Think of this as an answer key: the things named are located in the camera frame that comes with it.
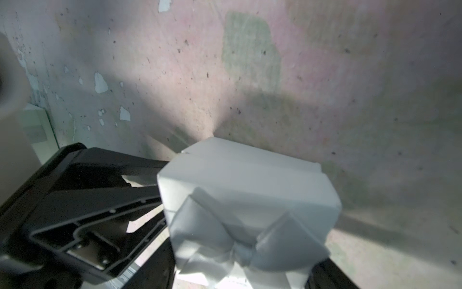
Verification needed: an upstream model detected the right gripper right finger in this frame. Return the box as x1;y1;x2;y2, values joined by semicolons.
305;258;359;289

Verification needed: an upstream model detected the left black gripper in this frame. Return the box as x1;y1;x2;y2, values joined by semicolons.
1;143;168;289

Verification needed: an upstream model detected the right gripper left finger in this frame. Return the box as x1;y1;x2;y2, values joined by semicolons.
122;238;176;289

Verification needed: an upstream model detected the white bow gift box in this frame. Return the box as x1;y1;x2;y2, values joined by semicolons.
157;137;342;289
19;104;59;164

